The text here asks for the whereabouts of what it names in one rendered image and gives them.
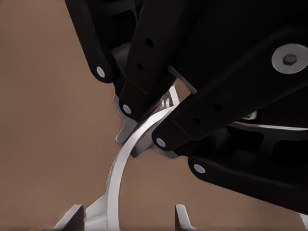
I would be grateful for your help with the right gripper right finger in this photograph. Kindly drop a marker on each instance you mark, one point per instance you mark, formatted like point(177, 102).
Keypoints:
point(181, 217)

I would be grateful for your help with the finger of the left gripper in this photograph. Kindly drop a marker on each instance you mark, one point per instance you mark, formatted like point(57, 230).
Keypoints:
point(240, 101)
point(137, 48)

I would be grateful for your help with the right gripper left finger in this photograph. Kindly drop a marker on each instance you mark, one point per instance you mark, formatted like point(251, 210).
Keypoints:
point(75, 219)

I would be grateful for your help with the silver drainage pipe clamp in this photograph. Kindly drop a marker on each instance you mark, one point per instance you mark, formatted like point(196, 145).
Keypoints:
point(118, 173)

